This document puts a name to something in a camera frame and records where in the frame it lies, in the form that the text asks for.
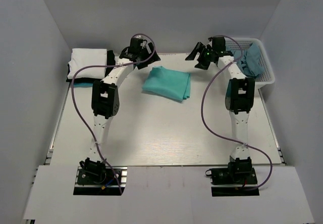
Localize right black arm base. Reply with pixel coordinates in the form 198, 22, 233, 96
205, 167, 260, 197

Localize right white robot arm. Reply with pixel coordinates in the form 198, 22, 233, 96
185, 36, 255, 183

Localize white plastic basket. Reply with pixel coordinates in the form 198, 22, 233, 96
225, 37, 275, 90

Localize folded teal t shirt bottom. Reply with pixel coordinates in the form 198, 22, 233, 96
73, 83, 93, 88

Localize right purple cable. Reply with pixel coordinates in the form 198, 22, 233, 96
201, 34, 273, 191

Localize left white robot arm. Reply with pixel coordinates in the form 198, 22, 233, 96
88, 35, 160, 162

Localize teal green t shirt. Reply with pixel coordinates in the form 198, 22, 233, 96
142, 66, 191, 102

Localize purple cable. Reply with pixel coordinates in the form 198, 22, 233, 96
201, 34, 273, 191
71, 33, 156, 194

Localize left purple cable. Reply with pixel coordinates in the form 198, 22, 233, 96
71, 33, 156, 194

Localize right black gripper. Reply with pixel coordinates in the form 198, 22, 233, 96
185, 42, 214, 70

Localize grey blue crumpled t shirt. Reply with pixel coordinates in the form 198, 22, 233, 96
226, 43, 264, 78

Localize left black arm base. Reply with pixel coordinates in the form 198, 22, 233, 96
73, 167, 122, 196

